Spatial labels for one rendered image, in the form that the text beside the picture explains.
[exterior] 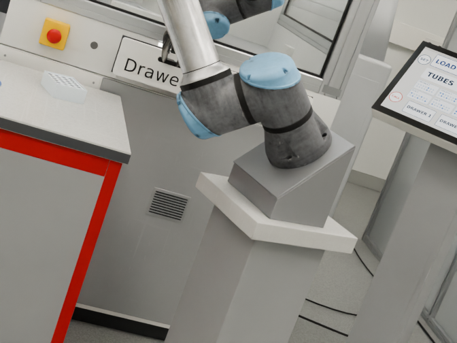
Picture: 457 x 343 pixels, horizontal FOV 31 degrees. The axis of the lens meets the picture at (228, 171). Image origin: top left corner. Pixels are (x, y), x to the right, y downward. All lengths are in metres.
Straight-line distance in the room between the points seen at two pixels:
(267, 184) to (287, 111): 0.17
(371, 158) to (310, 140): 4.37
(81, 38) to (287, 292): 0.99
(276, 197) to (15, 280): 0.66
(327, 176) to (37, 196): 0.66
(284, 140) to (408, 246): 0.97
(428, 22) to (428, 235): 3.57
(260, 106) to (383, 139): 4.43
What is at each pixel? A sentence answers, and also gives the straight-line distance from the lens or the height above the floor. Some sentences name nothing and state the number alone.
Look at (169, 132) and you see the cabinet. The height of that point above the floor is 0.69.
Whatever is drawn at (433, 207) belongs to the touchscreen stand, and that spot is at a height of 0.74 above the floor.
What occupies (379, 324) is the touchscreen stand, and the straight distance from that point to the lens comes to 2.74.
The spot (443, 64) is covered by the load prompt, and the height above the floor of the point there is 1.15.
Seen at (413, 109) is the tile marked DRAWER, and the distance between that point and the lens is 2.56.
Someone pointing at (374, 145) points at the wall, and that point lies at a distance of 6.14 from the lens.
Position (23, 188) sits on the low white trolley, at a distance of 1.93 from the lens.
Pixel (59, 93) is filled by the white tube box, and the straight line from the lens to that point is 2.17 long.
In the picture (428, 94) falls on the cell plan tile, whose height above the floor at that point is 1.06.
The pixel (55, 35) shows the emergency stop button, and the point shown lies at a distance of 2.37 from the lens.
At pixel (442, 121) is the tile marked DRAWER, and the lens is 2.53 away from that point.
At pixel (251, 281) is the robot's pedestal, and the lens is 1.84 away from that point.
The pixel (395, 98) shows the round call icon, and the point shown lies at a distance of 2.59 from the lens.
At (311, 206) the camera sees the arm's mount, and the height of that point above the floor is 0.80.
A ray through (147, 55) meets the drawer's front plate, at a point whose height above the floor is 0.90.
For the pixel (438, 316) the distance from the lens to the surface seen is 3.92.
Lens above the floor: 1.25
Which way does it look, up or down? 14 degrees down
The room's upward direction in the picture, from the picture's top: 20 degrees clockwise
